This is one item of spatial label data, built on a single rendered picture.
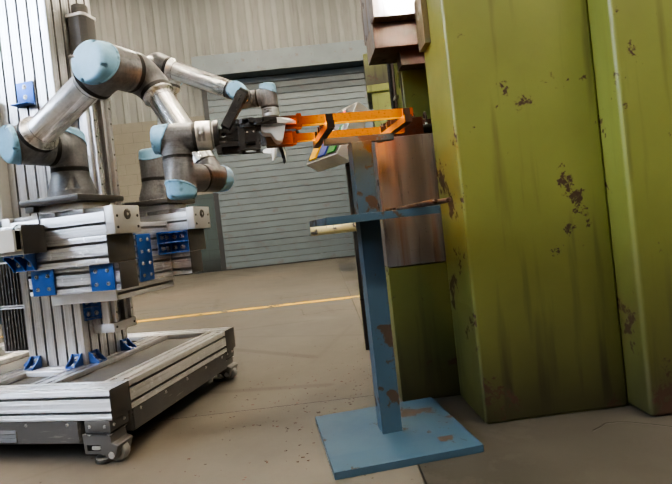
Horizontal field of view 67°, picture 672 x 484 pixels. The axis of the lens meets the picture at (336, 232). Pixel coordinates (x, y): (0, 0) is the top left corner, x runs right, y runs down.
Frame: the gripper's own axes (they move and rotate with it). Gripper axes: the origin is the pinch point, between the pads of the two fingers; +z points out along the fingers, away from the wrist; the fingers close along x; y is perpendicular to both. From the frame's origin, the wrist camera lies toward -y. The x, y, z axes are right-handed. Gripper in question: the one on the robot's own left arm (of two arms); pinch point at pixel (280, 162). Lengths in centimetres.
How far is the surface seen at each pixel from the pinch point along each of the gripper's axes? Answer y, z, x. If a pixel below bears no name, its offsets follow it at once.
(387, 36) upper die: -55, -37, 23
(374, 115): -55, 2, 79
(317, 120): -40, 2, 84
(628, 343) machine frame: -118, 74, 50
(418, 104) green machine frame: -62, -17, -6
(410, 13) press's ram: -64, -43, 26
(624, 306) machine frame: -118, 63, 50
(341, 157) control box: -24.1, -0.7, -16.0
